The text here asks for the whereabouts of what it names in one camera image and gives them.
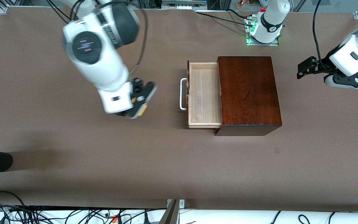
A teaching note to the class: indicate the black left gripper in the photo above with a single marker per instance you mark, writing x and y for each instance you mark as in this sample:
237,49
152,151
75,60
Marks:
326,66

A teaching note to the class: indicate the small grey tape patch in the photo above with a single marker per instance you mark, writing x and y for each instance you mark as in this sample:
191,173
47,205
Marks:
277,150

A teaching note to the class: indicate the grey power strip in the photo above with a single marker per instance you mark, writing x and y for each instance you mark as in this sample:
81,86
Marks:
183,3

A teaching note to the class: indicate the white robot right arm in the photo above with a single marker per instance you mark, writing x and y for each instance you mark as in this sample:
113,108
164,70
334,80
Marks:
104,68

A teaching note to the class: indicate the aluminium frame bracket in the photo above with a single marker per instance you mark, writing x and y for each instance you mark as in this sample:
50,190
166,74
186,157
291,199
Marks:
172,214

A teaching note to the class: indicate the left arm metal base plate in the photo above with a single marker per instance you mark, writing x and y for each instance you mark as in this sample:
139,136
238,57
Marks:
275,43

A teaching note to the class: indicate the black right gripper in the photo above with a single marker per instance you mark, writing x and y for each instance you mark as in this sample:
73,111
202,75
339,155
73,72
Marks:
138,87

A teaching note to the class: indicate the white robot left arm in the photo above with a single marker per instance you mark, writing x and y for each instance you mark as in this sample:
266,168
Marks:
270,18

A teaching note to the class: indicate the dark wooden cabinet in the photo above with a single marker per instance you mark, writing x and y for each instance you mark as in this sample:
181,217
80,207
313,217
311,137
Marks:
247,90

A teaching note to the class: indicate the yellow block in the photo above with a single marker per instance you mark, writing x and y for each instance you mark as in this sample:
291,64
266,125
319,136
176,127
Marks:
144,110

